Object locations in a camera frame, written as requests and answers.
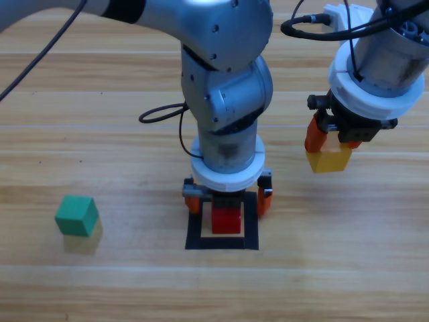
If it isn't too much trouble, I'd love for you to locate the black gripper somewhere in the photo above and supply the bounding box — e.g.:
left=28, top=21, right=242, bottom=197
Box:
left=182, top=170, right=274, bottom=217
left=304, top=94, right=399, bottom=155

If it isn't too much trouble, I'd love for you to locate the red wooden cube block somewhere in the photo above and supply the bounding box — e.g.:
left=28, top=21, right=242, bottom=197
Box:
left=210, top=206, right=243, bottom=235

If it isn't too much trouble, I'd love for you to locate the yellow wooden cube block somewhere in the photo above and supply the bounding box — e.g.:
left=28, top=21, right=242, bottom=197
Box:
left=306, top=139, right=353, bottom=174

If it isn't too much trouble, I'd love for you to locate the green wooden cube block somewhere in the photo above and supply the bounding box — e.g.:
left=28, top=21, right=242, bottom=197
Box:
left=54, top=195, right=98, bottom=237

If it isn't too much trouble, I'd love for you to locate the black tape square outline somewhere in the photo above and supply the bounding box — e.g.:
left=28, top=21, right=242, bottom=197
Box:
left=184, top=191, right=259, bottom=251

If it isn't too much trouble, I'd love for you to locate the thin black arm wire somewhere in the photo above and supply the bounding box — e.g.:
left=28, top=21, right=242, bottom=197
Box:
left=291, top=0, right=365, bottom=83

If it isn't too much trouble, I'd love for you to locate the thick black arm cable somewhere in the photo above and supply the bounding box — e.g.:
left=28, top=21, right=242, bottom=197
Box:
left=280, top=0, right=429, bottom=42
left=0, top=0, right=88, bottom=101

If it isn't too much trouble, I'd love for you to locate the dark wrist cable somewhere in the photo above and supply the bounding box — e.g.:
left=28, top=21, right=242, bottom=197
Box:
left=138, top=102, right=202, bottom=158

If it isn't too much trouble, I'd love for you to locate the wrist camera assembly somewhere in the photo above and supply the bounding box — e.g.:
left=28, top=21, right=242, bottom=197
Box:
left=323, top=3, right=375, bottom=34

